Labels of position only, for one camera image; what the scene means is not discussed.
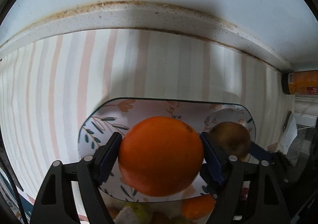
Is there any dark red orange fruit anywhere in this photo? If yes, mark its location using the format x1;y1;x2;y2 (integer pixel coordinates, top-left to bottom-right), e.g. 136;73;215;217
150;212;170;224

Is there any dark soy sauce bottle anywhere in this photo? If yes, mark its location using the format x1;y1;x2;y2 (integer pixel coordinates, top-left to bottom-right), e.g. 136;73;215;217
281;70;318;95

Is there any green apple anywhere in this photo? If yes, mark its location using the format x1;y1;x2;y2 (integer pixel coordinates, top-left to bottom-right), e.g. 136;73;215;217
124;203;153;223

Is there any small orange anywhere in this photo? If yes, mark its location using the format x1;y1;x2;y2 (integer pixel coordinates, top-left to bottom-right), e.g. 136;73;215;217
181;194;216;220

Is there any small brown square coaster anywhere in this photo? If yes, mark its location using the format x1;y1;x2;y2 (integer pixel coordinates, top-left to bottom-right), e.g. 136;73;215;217
267;142;278;153

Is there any brown pear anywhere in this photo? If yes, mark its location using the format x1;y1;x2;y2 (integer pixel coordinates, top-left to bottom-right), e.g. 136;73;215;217
209;122;251;161

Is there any large orange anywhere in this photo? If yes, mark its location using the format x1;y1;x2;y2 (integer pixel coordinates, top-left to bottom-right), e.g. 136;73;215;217
118;116;204;197

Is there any white crumpled paper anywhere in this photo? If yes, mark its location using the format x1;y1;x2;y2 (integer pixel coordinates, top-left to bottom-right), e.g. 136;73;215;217
279;111;298;154

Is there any floral glass oval plate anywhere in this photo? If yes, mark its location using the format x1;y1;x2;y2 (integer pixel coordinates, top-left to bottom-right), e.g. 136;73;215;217
78;97;257;203

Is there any striped cat table mat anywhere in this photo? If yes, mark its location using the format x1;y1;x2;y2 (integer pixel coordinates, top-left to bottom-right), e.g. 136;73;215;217
0;28;298;224

